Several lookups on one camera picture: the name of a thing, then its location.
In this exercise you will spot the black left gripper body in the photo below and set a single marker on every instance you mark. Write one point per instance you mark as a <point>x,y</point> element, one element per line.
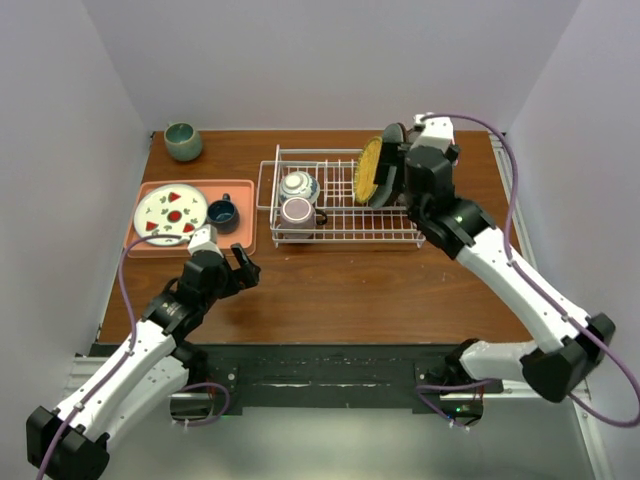
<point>227,280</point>

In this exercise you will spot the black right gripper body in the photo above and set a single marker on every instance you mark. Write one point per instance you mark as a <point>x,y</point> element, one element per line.
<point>417,206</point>

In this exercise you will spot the grey-green beaded rim plate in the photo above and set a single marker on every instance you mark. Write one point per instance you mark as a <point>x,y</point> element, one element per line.
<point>384,194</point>

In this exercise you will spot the yellow woven bamboo tray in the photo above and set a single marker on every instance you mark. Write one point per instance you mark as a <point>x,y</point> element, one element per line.
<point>364,185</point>

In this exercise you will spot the purple mug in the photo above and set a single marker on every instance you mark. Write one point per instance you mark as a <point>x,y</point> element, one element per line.
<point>299,218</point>

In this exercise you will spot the blue floral ceramic bowl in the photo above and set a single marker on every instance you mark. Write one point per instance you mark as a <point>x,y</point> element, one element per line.
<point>299,184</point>

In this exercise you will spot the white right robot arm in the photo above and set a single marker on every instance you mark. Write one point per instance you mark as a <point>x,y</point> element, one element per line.
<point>566,341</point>

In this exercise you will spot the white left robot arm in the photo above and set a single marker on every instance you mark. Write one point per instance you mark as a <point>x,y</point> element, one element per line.
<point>72,440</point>

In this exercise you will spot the dark blue small mug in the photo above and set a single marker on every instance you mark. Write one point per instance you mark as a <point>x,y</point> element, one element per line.
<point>224,215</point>

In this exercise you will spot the watermelon pattern white plate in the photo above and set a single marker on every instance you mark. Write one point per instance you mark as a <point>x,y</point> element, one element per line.
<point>170,214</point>

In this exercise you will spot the salmon pink tray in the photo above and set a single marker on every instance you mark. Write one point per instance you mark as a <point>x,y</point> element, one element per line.
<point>242,193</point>

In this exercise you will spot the green ceramic cup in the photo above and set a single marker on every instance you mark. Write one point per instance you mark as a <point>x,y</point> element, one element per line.
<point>183,141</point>

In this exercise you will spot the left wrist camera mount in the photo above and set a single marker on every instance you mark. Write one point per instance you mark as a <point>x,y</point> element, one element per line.
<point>204,239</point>

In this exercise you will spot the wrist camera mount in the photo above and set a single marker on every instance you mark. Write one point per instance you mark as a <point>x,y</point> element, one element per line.
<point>204,239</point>
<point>436,132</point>

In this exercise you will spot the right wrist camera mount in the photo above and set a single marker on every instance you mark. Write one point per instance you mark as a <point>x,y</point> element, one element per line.
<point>436,132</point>

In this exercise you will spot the white wire dish rack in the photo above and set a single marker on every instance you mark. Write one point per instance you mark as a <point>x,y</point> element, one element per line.
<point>348,221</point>

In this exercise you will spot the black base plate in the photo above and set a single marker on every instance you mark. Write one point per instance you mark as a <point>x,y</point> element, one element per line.
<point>332,376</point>

